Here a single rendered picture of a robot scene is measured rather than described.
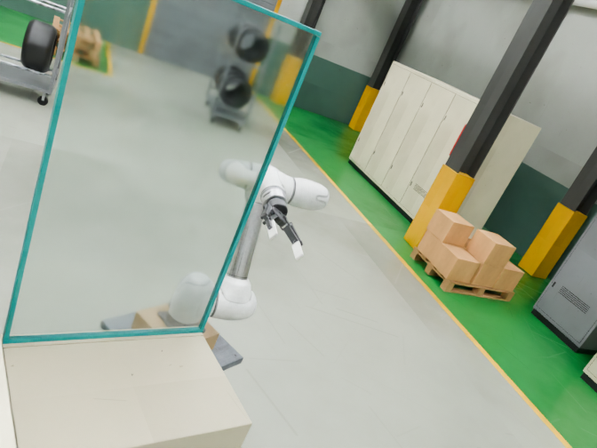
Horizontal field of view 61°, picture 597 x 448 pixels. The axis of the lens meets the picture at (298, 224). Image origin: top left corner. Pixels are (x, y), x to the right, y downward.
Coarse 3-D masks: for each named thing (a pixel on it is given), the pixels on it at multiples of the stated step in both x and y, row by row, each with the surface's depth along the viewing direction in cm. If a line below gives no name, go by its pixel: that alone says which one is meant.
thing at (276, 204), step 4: (272, 200) 175; (276, 200) 175; (280, 200) 175; (272, 204) 174; (276, 204) 174; (280, 204) 174; (284, 204) 175; (272, 208) 172; (276, 208) 174; (280, 208) 175; (284, 208) 175; (284, 212) 176; (268, 216) 176; (280, 216) 172; (276, 220) 171; (280, 220) 171; (284, 220) 173; (280, 224) 172; (284, 224) 173
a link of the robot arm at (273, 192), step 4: (268, 188) 179; (272, 188) 179; (276, 188) 179; (280, 188) 180; (264, 192) 179; (268, 192) 178; (272, 192) 177; (276, 192) 177; (280, 192) 178; (284, 192) 182; (260, 196) 181; (264, 196) 178; (268, 196) 177; (272, 196) 176; (276, 196) 177; (280, 196) 177; (284, 196) 178; (264, 200) 177; (268, 200) 177; (284, 200) 178; (264, 204) 178
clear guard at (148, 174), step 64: (128, 0) 100; (192, 0) 106; (64, 64) 100; (128, 64) 107; (192, 64) 114; (256, 64) 122; (64, 128) 107; (128, 128) 114; (192, 128) 122; (256, 128) 131; (64, 192) 114; (128, 192) 122; (192, 192) 131; (256, 192) 141; (64, 256) 122; (128, 256) 132; (192, 256) 142; (64, 320) 132; (128, 320) 143; (192, 320) 155
